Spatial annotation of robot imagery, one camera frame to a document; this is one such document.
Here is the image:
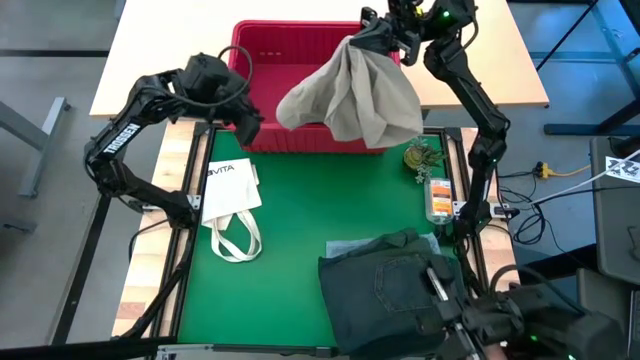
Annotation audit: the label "cream folded cloth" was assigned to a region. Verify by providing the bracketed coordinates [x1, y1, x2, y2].
[202, 158, 264, 264]

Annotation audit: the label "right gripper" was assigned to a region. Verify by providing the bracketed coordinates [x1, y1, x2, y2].
[349, 5, 426, 67]

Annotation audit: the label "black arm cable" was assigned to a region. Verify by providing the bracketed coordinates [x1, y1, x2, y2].
[169, 44, 255, 109]

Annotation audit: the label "light wood table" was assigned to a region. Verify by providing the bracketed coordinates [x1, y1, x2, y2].
[89, 0, 550, 120]

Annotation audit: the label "black floor frame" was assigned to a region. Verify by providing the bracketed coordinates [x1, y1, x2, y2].
[534, 0, 640, 136]

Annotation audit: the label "yellow hanging cable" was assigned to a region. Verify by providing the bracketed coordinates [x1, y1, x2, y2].
[537, 160, 592, 180]

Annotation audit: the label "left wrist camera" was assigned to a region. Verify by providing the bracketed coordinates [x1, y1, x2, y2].
[183, 52, 232, 99]

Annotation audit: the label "large red plastic laundry bin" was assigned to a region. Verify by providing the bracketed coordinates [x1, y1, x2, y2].
[227, 19, 404, 155]

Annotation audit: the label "black coiled cable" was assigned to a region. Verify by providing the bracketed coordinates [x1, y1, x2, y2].
[497, 172, 554, 246]

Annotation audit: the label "black floor bar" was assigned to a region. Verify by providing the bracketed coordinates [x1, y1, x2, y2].
[49, 118, 137, 346]

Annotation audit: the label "khaki garment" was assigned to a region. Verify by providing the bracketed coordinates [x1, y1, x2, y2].
[275, 34, 425, 150]

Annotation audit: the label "black table edge rail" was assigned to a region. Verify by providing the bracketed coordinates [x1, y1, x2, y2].
[172, 341, 341, 355]

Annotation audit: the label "dark blue denim jeans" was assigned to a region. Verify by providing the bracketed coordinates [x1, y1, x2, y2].
[318, 242, 469, 357]

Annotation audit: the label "wooden table top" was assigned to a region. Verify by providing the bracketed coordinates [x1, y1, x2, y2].
[457, 127, 535, 346]
[110, 119, 209, 339]

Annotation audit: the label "grey metal table leg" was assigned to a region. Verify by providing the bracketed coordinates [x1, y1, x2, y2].
[0, 97, 71, 199]

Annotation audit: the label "white cable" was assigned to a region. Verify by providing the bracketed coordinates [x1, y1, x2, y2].
[529, 149, 640, 206]

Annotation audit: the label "black diagonal frame brace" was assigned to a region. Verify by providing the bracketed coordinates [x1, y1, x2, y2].
[119, 254, 190, 341]

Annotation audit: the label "potted succulent plant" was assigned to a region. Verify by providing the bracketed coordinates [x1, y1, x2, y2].
[403, 135, 446, 184]

